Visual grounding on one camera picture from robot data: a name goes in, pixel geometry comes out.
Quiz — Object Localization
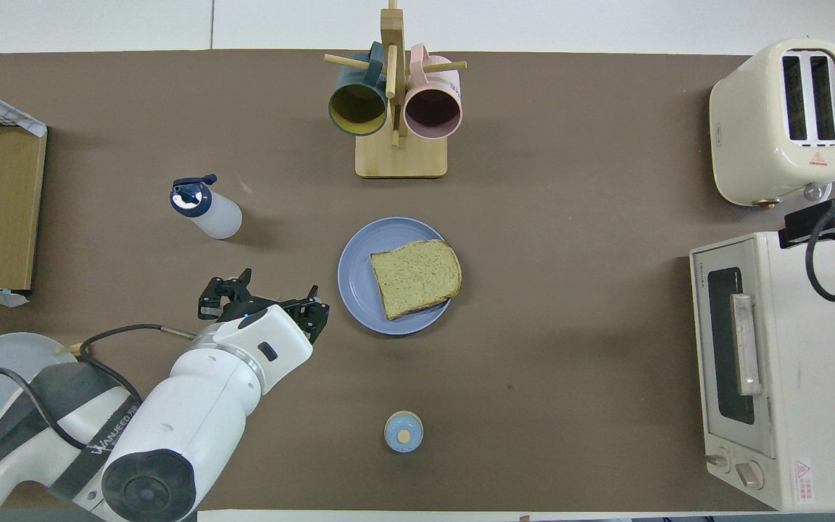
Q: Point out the small blue call bell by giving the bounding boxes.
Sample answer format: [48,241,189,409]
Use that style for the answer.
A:
[383,410,425,453]

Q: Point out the white bottle with blue cap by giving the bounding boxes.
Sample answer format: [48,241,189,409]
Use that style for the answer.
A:
[170,174,244,241]

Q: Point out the dark teal mug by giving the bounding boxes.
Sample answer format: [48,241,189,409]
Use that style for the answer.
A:
[328,41,389,137]

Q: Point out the toasted bread slice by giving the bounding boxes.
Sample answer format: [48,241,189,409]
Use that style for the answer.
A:
[370,239,463,321]

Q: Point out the cream two-slot toaster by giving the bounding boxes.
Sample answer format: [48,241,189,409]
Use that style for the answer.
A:
[709,38,835,207]

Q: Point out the white toaster oven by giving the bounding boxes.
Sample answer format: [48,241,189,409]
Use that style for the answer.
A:
[689,231,835,512]

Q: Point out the blue round plate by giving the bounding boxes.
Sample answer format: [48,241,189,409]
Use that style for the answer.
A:
[337,217,454,336]

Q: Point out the wooden mug tree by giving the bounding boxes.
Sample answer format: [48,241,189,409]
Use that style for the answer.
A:
[323,0,468,179]

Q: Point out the pink ribbed mug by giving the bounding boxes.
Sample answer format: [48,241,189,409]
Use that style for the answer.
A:
[403,43,463,141]

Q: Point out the wooden shelf unit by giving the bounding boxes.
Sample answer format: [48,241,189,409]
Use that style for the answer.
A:
[0,94,49,292]

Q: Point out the brown table mat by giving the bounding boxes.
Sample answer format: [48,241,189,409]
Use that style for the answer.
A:
[0,49,835,512]

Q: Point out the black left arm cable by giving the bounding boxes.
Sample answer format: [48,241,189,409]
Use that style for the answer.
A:
[0,324,197,454]

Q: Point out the white patterned cloth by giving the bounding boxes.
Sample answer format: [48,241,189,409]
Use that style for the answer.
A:
[0,76,49,138]

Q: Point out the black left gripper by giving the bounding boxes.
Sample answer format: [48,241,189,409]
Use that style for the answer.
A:
[198,268,331,345]

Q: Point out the pale grey plate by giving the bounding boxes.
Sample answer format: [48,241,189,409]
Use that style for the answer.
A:
[0,332,79,447]

